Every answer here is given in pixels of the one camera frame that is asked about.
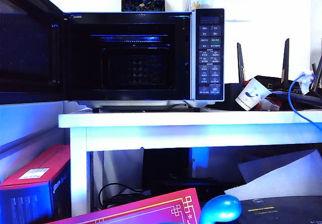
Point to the red and blue carton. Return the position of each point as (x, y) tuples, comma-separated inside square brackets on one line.
[(32, 163)]

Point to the small black box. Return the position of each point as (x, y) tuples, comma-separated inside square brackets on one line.
[(231, 95)]

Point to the white table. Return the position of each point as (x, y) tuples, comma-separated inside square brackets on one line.
[(176, 120)]

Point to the white tape tag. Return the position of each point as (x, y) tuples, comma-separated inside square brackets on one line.
[(305, 83)]

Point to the grey partition frame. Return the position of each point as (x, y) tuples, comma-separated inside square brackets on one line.
[(30, 137)]

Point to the black router with antennas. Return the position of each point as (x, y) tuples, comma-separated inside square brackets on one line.
[(278, 81)]

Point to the black glass microwave door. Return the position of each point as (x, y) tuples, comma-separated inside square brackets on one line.
[(25, 58)]

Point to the red white crumpled packet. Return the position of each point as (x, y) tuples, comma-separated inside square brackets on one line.
[(269, 105)]

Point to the black box yellow print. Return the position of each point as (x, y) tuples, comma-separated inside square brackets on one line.
[(286, 211)]

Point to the black Midea microwave oven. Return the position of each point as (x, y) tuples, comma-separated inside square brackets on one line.
[(210, 58)]

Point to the white paper cup blue print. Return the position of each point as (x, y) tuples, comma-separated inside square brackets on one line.
[(249, 93)]

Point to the shiny blue balloon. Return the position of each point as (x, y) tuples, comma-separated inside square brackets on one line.
[(220, 207)]

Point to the pink gift box gold pattern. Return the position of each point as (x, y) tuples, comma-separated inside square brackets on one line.
[(148, 209)]

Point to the white foam sheet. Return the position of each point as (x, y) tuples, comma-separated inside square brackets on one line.
[(286, 178)]

